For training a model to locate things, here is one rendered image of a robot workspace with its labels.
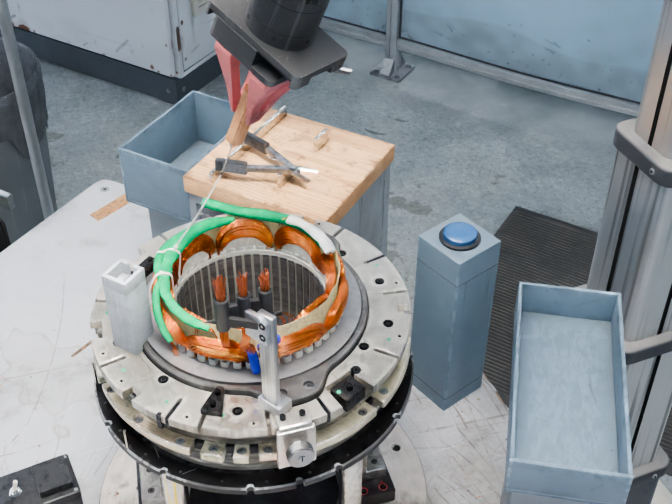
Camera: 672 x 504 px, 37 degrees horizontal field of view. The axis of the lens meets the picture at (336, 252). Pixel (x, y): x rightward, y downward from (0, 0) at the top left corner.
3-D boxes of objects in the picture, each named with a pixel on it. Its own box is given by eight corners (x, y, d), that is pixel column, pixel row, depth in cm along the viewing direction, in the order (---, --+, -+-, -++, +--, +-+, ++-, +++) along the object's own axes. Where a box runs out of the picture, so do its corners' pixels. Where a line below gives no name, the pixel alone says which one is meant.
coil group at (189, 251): (169, 285, 101) (164, 253, 98) (205, 252, 105) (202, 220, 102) (183, 291, 100) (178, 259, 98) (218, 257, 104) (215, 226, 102)
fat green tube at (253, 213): (199, 215, 104) (198, 200, 102) (221, 196, 106) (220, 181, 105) (319, 261, 98) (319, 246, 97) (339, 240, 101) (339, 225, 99)
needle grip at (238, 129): (223, 142, 86) (243, 90, 82) (228, 131, 88) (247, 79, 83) (240, 149, 87) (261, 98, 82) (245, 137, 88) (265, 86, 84)
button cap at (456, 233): (459, 251, 116) (460, 245, 115) (436, 235, 118) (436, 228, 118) (483, 238, 118) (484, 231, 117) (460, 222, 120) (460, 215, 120)
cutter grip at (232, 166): (215, 171, 121) (214, 160, 120) (217, 167, 121) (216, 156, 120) (246, 175, 120) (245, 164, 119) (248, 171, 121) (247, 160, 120)
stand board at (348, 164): (184, 191, 124) (182, 175, 122) (263, 120, 137) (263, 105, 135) (324, 239, 117) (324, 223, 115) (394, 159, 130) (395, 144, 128)
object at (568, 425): (581, 647, 105) (633, 478, 87) (479, 630, 107) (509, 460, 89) (578, 462, 124) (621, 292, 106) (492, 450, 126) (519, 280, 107)
